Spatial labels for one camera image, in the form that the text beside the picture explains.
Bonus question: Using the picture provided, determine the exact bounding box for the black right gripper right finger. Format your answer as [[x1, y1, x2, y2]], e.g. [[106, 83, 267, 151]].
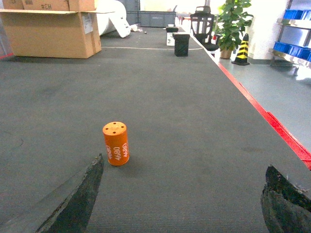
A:
[[260, 165, 311, 233]]

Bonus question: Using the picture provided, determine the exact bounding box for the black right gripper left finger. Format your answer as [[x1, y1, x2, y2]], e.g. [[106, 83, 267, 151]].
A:
[[0, 153, 105, 233]]

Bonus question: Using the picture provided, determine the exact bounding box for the orange cylindrical cap 4680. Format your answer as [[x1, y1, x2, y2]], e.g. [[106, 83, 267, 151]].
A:
[[103, 121, 130, 166]]

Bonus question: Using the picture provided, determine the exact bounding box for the steel shelf rack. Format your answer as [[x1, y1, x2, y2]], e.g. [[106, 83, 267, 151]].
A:
[[269, 0, 311, 70]]

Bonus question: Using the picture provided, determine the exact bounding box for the yellow black traffic cone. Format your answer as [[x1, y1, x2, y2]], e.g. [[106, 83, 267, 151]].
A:
[[231, 33, 250, 66]]

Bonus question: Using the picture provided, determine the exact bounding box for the large cardboard box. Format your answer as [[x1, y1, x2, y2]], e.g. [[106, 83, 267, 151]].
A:
[[0, 9, 108, 59]]

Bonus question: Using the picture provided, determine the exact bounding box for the black small crate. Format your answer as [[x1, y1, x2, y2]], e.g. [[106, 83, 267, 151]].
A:
[[173, 32, 190, 57]]

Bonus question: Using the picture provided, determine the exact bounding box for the green potted plant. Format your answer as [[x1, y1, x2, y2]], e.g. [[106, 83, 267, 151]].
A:
[[216, 0, 253, 59]]

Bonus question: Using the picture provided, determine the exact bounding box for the white labelled small box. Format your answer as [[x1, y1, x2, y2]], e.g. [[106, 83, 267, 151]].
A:
[[166, 33, 175, 46]]

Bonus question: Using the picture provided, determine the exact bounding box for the white foam roll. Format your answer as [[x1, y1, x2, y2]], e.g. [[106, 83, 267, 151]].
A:
[[96, 0, 131, 38]]

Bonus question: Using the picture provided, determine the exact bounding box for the black office chair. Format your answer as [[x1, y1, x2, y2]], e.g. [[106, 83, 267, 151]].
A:
[[190, 5, 219, 51]]

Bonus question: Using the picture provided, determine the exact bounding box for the grey plastic crate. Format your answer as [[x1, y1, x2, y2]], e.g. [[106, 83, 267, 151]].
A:
[[126, 11, 176, 28]]

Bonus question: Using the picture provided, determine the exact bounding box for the cardboard box on top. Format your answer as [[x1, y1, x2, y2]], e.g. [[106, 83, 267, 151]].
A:
[[1, 0, 96, 12]]

